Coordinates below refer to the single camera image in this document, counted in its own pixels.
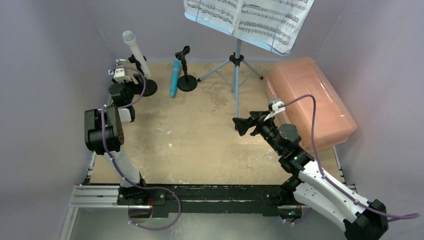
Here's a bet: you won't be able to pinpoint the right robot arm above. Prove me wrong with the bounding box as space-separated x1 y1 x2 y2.
232 111 389 240

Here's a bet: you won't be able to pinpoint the sheet music pages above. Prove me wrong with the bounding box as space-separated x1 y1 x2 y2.
184 0 316 54

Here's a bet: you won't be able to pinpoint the blue toy microphone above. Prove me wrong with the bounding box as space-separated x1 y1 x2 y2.
169 60 181 98

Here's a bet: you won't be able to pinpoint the light blue music stand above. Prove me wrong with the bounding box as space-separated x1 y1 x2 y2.
183 0 316 131

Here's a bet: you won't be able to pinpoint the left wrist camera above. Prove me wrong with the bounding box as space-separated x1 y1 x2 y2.
108 65 132 83

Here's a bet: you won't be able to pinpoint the aluminium frame rail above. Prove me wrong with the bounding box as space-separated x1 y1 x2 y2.
59 59 127 240

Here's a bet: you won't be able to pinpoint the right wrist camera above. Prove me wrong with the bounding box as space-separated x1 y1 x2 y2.
264 98 286 121

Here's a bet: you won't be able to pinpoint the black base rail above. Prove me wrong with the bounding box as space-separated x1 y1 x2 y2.
117 184 308 220

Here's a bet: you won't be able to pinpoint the white toy microphone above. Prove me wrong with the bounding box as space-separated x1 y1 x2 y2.
122 30 152 78

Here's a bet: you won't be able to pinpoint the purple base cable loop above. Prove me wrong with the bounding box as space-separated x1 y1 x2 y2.
127 187 182 232

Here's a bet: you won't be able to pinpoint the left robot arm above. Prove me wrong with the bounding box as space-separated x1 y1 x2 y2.
84 73 149 205

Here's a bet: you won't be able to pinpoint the black mic stand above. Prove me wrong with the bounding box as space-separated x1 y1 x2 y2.
128 54 158 97
175 45 198 92

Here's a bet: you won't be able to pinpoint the pink plastic storage box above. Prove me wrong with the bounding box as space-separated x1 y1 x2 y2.
266 56 358 153

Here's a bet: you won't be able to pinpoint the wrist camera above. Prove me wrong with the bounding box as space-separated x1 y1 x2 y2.
108 65 132 83
264 98 286 121

